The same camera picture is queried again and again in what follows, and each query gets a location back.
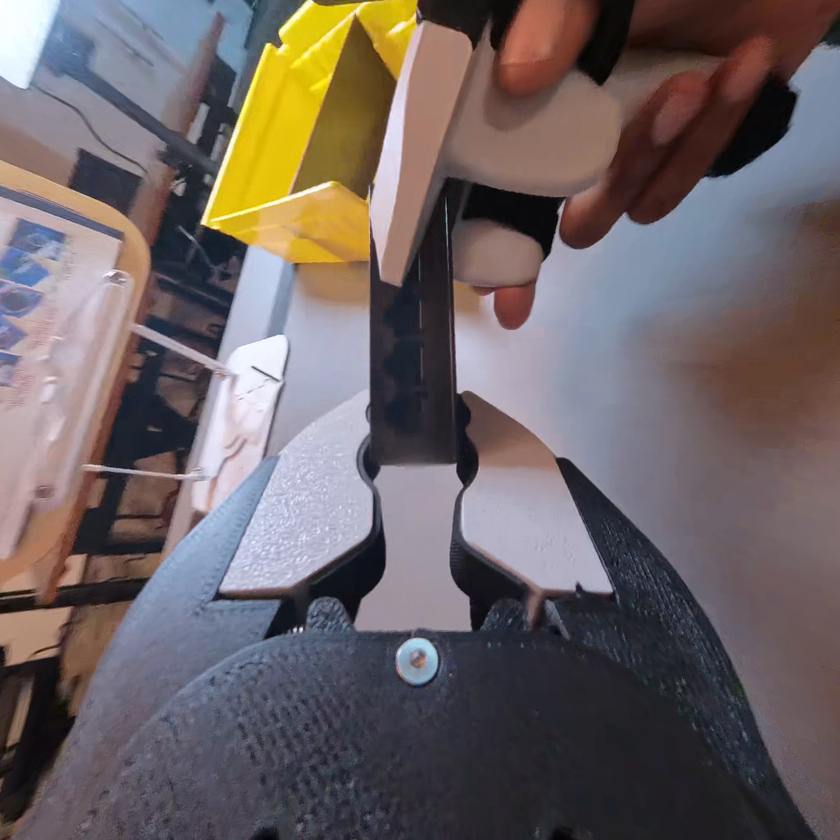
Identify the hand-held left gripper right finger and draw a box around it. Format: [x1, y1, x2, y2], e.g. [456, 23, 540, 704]
[448, 390, 616, 626]

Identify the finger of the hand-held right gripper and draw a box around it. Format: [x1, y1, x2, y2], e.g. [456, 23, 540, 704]
[369, 18, 476, 287]

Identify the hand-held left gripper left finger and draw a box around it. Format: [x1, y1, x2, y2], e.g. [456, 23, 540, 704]
[218, 389, 387, 614]

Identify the black rectangular port block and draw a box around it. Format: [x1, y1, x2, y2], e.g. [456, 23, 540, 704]
[367, 180, 459, 468]

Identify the person's right hand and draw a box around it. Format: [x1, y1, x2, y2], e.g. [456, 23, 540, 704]
[492, 0, 840, 330]

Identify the yellow plastic bin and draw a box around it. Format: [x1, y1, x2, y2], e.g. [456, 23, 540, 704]
[200, 0, 421, 265]

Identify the metal standoff rod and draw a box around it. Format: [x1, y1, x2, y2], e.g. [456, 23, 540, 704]
[130, 323, 229, 380]
[80, 461, 206, 481]

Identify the clear acrylic panel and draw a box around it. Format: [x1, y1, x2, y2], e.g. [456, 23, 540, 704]
[0, 268, 137, 562]

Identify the round wooden table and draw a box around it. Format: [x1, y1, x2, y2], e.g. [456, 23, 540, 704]
[0, 161, 153, 601]

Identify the printed sheet with blue pictures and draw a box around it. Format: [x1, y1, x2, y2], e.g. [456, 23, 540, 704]
[0, 184, 126, 411]

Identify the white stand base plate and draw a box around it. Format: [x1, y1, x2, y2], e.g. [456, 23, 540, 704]
[190, 335, 291, 506]

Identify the black wall cable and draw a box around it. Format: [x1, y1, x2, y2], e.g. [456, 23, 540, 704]
[33, 82, 165, 178]

